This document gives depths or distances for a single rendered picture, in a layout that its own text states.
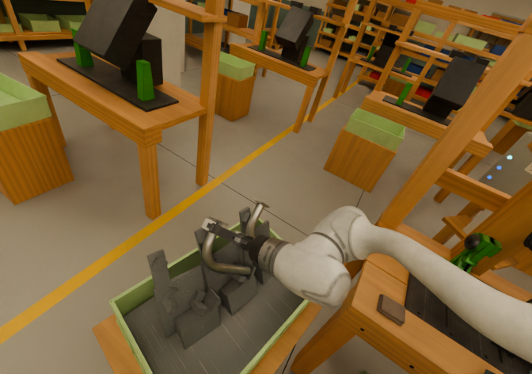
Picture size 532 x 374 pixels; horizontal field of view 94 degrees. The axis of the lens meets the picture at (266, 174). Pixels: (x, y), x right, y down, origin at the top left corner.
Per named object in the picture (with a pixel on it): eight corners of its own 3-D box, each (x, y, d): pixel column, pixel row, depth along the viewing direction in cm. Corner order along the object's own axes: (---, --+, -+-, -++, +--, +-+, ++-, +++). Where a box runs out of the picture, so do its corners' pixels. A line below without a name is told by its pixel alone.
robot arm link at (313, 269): (275, 292, 59) (306, 257, 67) (334, 330, 48) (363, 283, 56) (266, 257, 55) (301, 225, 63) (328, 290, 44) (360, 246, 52)
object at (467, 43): (465, 126, 626) (546, 26, 489) (355, 83, 714) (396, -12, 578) (464, 120, 666) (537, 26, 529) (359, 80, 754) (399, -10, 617)
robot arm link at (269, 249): (282, 238, 58) (264, 230, 62) (267, 276, 56) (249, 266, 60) (301, 247, 64) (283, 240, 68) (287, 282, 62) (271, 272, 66)
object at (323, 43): (387, 77, 873) (426, 2, 737) (312, 50, 961) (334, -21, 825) (389, 75, 913) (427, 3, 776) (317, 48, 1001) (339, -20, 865)
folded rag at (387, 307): (375, 311, 97) (379, 307, 95) (378, 294, 103) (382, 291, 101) (400, 327, 94) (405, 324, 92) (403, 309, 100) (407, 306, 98)
